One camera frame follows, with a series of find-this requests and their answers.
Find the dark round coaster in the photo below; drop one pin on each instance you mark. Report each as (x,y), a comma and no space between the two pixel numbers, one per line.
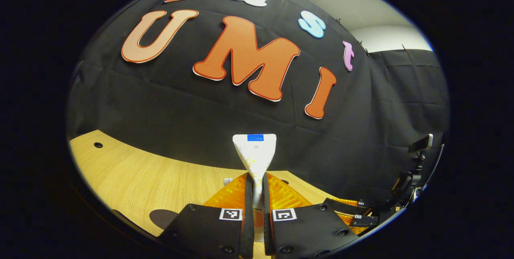
(162,217)

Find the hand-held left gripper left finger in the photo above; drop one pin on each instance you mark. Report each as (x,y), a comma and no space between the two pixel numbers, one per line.
(249,227)

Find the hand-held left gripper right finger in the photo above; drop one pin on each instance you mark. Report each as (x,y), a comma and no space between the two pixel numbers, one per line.
(267,227)

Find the black backdrop cloth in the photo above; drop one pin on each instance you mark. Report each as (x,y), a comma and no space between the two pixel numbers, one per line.
(180,110)

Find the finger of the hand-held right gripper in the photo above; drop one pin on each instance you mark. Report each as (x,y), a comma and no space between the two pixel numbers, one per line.
(363,221)
(341,206)

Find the white toothpaste tube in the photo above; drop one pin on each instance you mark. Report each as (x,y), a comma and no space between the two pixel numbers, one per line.
(255,154)

